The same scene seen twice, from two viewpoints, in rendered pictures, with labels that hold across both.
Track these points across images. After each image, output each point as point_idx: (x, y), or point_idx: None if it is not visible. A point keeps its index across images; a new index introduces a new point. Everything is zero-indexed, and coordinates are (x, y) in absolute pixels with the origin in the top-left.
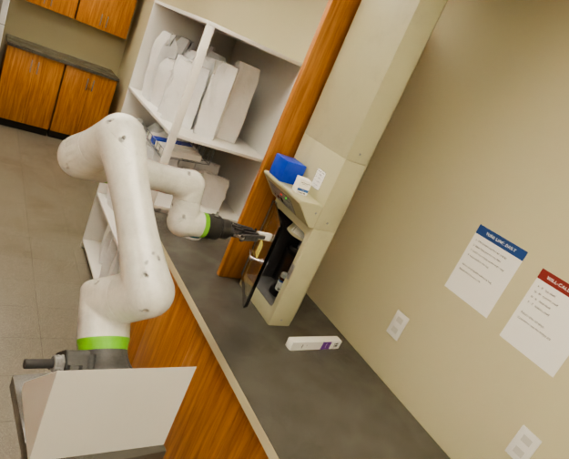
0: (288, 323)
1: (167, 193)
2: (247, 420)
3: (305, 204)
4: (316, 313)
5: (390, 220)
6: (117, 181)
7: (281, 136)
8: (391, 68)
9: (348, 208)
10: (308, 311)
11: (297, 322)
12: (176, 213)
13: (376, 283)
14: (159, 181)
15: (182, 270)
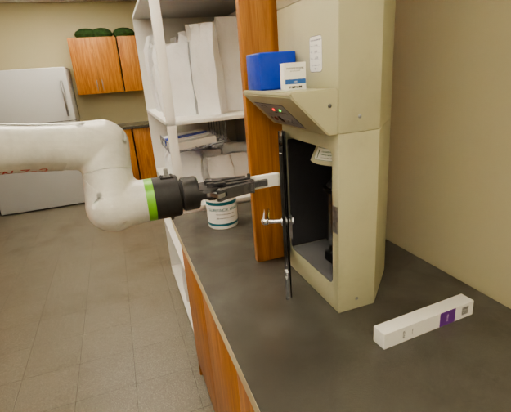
0: (370, 299)
1: (55, 169)
2: None
3: (302, 96)
4: (414, 266)
5: (474, 76)
6: None
7: (248, 33)
8: None
9: (400, 100)
10: (401, 267)
11: (387, 292)
12: (87, 196)
13: (495, 185)
14: (11, 151)
15: (205, 271)
